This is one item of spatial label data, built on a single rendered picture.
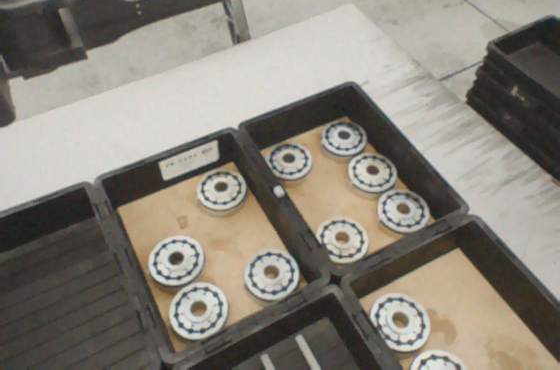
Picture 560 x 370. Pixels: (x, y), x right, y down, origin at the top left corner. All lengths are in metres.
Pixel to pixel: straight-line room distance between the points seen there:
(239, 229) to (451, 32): 2.13
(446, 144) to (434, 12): 1.73
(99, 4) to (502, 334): 0.84
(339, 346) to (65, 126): 0.92
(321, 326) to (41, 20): 0.70
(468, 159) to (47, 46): 1.12
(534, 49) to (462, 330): 1.35
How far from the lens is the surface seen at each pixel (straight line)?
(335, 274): 0.91
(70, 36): 0.52
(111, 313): 1.03
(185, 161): 1.10
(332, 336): 0.98
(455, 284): 1.07
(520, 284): 1.02
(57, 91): 2.68
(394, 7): 3.08
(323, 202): 1.10
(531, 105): 1.93
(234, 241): 1.05
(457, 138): 1.46
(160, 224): 1.09
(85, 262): 1.09
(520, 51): 2.14
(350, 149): 1.16
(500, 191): 1.39
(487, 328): 1.05
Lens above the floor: 1.74
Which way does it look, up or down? 52 degrees down
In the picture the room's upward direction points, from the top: 1 degrees clockwise
